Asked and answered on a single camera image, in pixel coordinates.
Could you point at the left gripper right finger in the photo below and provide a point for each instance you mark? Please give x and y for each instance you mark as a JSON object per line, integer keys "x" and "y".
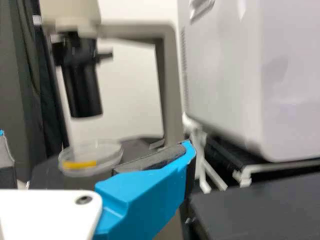
{"x": 145, "y": 200}

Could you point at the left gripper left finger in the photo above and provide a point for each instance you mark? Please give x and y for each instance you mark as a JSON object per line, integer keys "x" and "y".
{"x": 6, "y": 170}

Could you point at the petri dish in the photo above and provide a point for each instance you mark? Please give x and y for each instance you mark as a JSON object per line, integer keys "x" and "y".
{"x": 100, "y": 157}

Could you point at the cream microscope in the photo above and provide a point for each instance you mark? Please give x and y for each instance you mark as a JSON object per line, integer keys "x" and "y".
{"x": 170, "y": 75}

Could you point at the white stand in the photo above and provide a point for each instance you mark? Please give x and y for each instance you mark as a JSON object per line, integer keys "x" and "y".
{"x": 200, "y": 150}

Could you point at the black platform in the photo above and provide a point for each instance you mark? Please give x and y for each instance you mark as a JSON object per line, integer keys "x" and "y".
{"x": 225, "y": 157}
{"x": 250, "y": 212}

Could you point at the white box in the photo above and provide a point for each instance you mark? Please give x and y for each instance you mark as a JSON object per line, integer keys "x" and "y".
{"x": 250, "y": 75}

